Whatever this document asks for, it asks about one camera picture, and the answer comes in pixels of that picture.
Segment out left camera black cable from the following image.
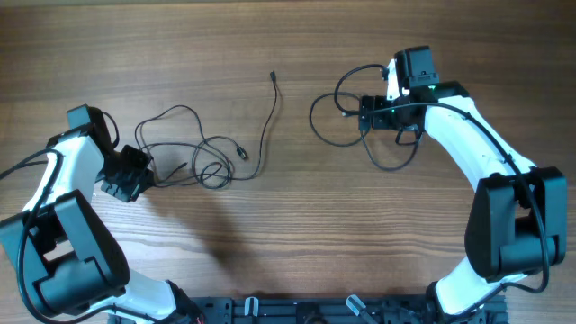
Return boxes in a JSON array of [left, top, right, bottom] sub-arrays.
[[0, 148, 158, 324]]

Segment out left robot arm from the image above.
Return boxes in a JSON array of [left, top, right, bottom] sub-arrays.
[[1, 104, 205, 323]]

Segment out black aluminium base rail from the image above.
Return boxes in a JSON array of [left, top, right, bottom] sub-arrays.
[[193, 295, 441, 324]]

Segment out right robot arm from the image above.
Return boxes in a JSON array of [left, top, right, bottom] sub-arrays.
[[359, 46, 568, 323]]

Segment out black usb cable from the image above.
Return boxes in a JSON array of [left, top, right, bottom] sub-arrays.
[[133, 70, 280, 190]]

